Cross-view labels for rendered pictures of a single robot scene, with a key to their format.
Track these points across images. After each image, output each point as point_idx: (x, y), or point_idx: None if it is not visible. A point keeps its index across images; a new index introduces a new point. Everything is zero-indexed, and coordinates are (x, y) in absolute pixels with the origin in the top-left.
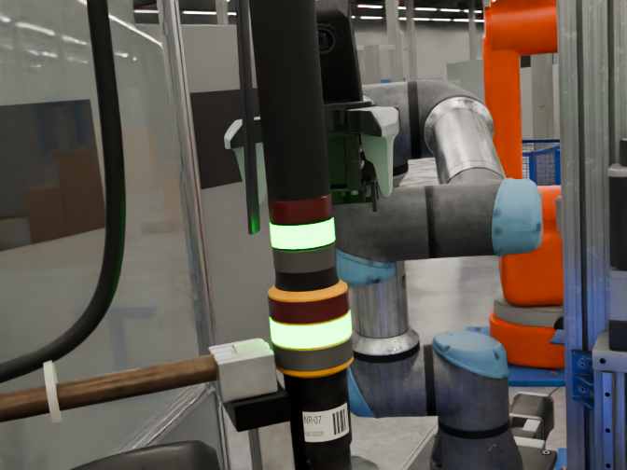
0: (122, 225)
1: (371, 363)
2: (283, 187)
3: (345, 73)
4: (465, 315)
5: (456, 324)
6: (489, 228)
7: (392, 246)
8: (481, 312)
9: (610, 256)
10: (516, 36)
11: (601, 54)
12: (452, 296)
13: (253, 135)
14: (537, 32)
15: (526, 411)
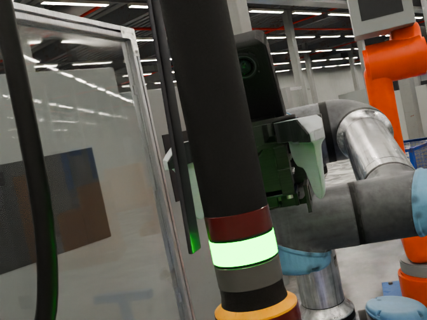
0: (53, 261)
1: None
2: (217, 203)
3: (269, 93)
4: (379, 273)
5: (373, 280)
6: (410, 213)
7: (326, 237)
8: (391, 270)
9: None
10: (388, 68)
11: None
12: (366, 260)
13: (183, 153)
14: (403, 63)
15: None
